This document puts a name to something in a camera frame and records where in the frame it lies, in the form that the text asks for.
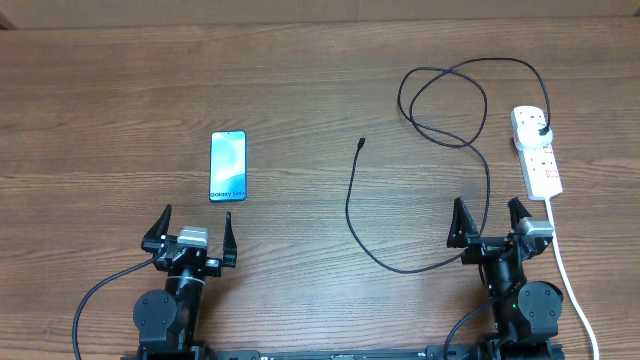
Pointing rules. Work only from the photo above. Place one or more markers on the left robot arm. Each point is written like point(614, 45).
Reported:
point(167, 318)

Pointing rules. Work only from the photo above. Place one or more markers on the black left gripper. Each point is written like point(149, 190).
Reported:
point(153, 239)

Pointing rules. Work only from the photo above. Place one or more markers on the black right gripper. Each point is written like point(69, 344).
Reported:
point(462, 235)

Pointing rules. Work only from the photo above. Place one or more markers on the blue Galaxy smartphone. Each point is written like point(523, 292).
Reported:
point(228, 166)

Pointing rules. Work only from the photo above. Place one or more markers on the white USB charger plug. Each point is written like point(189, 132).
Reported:
point(529, 137)

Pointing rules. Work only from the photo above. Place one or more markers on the white power strip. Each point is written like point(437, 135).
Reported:
point(539, 167)

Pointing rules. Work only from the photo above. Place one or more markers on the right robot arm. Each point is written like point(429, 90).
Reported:
point(525, 313)

